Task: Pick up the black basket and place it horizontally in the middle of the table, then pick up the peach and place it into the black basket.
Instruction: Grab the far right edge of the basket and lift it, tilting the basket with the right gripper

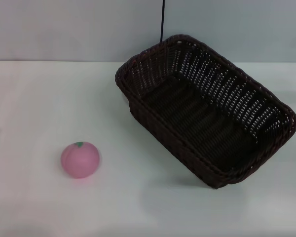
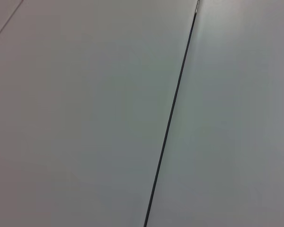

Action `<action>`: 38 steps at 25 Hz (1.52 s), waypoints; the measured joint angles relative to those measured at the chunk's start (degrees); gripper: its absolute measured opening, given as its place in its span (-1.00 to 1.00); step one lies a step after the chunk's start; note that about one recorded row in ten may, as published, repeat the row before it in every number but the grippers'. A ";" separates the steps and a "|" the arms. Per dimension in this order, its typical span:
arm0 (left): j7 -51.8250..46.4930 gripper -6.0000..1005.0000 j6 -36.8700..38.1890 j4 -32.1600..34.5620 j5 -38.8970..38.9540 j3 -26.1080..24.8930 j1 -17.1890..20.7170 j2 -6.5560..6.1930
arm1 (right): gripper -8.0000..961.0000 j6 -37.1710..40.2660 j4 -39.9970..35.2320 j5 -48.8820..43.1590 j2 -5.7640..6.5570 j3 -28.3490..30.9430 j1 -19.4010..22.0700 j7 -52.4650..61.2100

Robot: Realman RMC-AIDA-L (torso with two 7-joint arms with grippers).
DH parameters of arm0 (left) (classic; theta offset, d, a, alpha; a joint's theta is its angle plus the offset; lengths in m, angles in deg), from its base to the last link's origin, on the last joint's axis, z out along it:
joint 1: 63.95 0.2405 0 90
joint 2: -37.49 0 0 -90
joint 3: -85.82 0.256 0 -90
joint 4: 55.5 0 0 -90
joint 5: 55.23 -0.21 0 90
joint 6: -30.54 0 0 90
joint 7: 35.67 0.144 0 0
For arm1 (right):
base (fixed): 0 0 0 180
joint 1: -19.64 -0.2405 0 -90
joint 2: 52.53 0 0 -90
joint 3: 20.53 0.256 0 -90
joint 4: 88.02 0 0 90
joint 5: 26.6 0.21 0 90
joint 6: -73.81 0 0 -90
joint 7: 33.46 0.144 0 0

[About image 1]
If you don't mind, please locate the dark woven plastic basket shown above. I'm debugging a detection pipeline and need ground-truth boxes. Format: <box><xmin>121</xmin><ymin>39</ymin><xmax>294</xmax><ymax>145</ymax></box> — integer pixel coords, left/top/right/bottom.
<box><xmin>114</xmin><ymin>34</ymin><xmax>296</xmax><ymax>190</ymax></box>

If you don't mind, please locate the pink toy peach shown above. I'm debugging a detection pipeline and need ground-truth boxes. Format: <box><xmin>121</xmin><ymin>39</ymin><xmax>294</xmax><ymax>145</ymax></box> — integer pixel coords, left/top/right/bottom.
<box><xmin>61</xmin><ymin>141</ymin><xmax>101</xmax><ymax>179</ymax></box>

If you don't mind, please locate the black vertical wall strip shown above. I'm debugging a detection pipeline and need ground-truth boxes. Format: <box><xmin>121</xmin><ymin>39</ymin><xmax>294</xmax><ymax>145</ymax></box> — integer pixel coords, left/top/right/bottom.
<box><xmin>159</xmin><ymin>0</ymin><xmax>166</xmax><ymax>43</ymax></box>

